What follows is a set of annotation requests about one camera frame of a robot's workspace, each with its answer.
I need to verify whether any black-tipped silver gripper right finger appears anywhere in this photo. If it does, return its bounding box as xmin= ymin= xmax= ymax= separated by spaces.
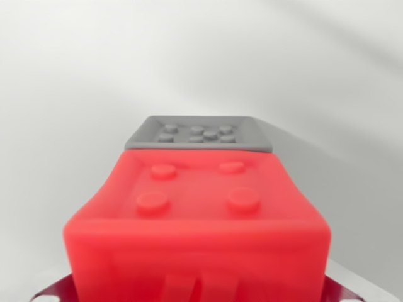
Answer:
xmin=321 ymin=261 xmax=402 ymax=302

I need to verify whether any black-tipped silver gripper left finger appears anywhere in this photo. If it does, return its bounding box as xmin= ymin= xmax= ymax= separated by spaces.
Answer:
xmin=30 ymin=272 xmax=78 ymax=302

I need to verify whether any red plastic cube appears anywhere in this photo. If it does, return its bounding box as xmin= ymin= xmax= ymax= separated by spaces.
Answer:
xmin=62 ymin=149 xmax=332 ymax=302

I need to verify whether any grey plastic cube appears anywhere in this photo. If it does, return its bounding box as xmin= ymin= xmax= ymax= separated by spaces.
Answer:
xmin=124 ymin=115 xmax=274 ymax=152

